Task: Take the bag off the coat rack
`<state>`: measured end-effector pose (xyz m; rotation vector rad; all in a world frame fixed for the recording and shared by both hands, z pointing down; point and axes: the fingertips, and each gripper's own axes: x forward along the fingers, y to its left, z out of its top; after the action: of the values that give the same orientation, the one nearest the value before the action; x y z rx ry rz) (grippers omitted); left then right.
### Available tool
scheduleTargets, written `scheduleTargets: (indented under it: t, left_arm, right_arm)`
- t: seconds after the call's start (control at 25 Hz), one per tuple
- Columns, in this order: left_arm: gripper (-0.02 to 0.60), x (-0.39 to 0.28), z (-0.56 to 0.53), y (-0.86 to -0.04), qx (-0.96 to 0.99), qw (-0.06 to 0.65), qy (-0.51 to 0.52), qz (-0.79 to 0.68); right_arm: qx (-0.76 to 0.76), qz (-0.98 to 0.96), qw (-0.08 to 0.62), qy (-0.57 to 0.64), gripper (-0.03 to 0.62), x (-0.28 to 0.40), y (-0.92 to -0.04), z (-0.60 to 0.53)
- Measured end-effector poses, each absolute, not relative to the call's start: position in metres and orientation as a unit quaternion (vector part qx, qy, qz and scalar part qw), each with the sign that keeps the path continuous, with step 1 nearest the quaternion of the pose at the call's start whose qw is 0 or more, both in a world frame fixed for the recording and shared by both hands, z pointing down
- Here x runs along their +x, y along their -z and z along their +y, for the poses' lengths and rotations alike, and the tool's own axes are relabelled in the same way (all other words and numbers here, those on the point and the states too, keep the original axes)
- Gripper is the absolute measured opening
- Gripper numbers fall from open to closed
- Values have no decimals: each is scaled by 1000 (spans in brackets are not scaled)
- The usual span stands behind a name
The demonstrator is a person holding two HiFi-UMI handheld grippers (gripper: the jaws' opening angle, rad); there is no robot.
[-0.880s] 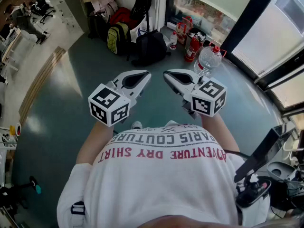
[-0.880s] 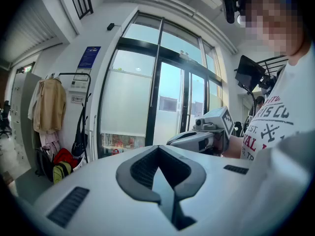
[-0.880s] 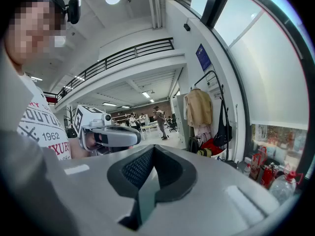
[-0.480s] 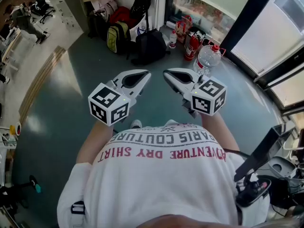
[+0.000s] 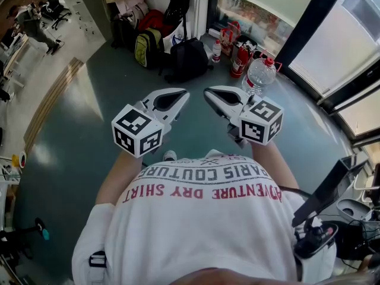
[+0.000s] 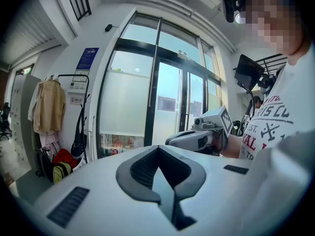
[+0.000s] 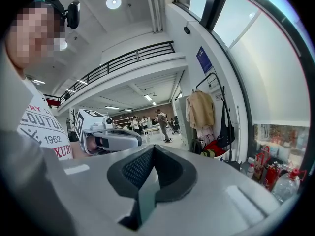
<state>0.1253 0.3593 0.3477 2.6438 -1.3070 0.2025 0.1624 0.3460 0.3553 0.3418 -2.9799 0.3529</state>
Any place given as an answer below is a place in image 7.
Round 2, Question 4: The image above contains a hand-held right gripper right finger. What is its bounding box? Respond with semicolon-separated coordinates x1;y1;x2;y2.
141;144;300;236

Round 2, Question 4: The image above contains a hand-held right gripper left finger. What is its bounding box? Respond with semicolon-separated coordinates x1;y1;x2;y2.
41;144;158;236

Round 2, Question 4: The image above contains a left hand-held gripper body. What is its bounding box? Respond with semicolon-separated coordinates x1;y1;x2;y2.
74;109;109;155

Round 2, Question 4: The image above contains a black tripod stand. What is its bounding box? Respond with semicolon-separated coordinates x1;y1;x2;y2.
196;72;241;171

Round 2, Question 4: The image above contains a person's left forearm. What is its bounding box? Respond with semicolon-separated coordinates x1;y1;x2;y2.
70;141;89;160

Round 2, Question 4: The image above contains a green yellow backpack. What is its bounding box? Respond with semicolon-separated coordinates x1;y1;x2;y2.
199;149;219;159

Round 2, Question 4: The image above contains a person's left hand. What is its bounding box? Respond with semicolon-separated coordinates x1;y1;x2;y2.
87;136;104;155

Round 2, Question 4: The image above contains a white table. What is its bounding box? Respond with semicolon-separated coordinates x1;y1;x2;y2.
142;127;163;143

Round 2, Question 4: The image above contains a person's white printed shirt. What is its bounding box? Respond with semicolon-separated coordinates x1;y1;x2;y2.
16;76;74;161

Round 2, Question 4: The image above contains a white tote bag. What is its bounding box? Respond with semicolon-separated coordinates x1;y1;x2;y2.
213;148;231;160

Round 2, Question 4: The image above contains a black office chair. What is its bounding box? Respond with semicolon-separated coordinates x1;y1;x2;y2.
171;116;182;135

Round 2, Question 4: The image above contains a red fire extinguisher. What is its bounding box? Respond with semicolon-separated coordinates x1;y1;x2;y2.
264;161;282;192

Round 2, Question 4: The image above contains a red bag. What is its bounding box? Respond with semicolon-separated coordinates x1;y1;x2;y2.
203;139;226;157

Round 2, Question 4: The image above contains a white cabinet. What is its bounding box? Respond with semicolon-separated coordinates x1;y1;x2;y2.
176;95;195;149

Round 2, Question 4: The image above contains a clear water jug red cap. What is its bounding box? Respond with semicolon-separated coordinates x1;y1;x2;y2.
271;168;308;204

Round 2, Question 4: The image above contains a pink garment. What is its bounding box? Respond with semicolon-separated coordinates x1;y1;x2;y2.
196;127;215;144

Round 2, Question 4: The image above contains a white mop pole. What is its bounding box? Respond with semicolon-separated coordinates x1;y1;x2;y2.
235;104;241;162

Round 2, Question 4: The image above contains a black balcony railing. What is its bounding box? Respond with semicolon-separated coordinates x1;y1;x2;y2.
43;40;176;108

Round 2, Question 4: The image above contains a beige coat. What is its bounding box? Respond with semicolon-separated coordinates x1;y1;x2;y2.
185;90;216;130

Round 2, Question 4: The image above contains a person's head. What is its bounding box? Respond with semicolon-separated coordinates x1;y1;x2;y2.
4;0;67;70

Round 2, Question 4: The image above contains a round ceiling lamp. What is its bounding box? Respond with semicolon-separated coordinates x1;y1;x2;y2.
106;0;122;10

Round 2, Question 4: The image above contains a white roller blind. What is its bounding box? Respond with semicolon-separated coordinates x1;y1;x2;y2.
213;0;311;127

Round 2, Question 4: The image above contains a white left gripper camera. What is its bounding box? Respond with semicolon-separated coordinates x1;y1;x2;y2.
102;117;114;130

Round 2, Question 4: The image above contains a red-handled gift bag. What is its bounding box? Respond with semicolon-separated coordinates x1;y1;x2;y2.
252;146;271;181

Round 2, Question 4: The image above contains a blue wall poster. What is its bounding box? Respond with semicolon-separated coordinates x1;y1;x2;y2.
196;45;213;74

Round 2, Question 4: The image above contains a black head-mounted camera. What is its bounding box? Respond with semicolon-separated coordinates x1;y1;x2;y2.
66;0;81;30

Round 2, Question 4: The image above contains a black window frame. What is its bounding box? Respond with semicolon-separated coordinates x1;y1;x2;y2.
173;0;315;162

